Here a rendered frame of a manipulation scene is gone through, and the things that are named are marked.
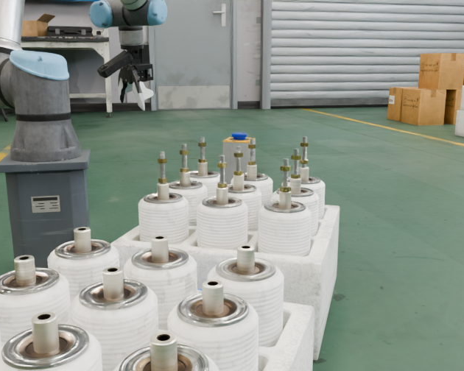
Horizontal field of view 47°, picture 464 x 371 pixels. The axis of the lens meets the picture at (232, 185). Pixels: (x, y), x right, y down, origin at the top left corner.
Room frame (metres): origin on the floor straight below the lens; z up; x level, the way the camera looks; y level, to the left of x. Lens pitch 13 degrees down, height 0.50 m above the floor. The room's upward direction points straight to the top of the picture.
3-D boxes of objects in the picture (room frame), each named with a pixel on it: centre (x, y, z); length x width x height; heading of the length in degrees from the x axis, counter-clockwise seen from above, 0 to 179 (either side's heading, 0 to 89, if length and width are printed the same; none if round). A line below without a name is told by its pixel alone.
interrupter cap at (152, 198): (0.99, 0.13, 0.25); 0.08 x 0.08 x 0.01
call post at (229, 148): (1.37, -0.02, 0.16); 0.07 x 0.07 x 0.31; 74
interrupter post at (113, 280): (0.55, 0.13, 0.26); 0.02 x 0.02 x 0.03
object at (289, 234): (0.93, -0.10, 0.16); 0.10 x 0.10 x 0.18
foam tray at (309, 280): (1.07, -0.01, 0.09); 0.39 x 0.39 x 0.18; 74
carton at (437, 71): (4.71, -1.82, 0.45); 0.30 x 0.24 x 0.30; 14
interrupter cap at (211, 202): (0.96, 0.02, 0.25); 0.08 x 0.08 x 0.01
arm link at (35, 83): (1.19, 0.43, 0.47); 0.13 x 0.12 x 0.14; 65
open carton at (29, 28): (5.46, 1.98, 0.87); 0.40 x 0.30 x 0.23; 89
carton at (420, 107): (4.68, -1.67, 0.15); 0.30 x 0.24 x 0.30; 11
